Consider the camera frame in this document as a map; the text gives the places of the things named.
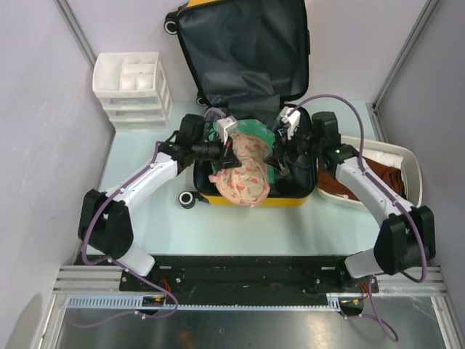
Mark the light blue table mat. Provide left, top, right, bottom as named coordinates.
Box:
left=100, top=99, right=379, bottom=255

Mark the rust brown cloth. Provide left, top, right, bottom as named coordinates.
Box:
left=317, top=157, right=406, bottom=201

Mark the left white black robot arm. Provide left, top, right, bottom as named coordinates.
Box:
left=78, top=114, right=241, bottom=291

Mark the yellow Pikachu hard-shell suitcase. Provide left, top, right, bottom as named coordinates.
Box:
left=163, top=0, right=318, bottom=210

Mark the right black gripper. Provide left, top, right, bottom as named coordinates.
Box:
left=263, top=120, right=322, bottom=172

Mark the white towel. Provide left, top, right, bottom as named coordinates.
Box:
left=363, top=149, right=403, bottom=169

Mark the purple cable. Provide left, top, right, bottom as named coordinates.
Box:
left=286, top=94, right=428, bottom=342
left=68, top=107, right=222, bottom=328

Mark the dark blue round tin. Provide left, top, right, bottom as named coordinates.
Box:
left=274, top=126, right=288, bottom=140

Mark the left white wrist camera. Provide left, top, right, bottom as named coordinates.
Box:
left=216, top=116, right=238, bottom=144

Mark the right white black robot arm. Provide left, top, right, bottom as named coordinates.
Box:
left=266, top=107, right=435, bottom=292

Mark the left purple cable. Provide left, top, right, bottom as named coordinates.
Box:
left=68, top=107, right=222, bottom=328

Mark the black round cap container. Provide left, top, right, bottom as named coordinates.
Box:
left=275, top=179, right=292, bottom=196

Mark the white plastic tray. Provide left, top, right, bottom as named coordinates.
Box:
left=317, top=140, right=423, bottom=211

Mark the grey slotted cable duct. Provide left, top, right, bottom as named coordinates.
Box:
left=68, top=294, right=341, bottom=312

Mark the pink patterned cloth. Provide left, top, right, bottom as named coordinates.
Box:
left=209, top=133, right=270, bottom=206

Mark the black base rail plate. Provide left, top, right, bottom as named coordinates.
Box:
left=118, top=255, right=378, bottom=305

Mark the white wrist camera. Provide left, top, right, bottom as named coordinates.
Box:
left=216, top=116, right=238, bottom=144
left=277, top=106, right=301, bottom=140

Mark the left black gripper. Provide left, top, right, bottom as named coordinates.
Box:
left=191, top=132, right=241, bottom=172

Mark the white plastic drawer organizer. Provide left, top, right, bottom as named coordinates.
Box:
left=92, top=52, right=173, bottom=132

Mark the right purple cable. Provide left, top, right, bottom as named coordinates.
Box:
left=286, top=94, right=428, bottom=342

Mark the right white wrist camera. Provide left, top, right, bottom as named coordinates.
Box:
left=277, top=106, right=301, bottom=140

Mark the green folded cloth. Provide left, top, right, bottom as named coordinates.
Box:
left=213, top=119, right=275, bottom=184

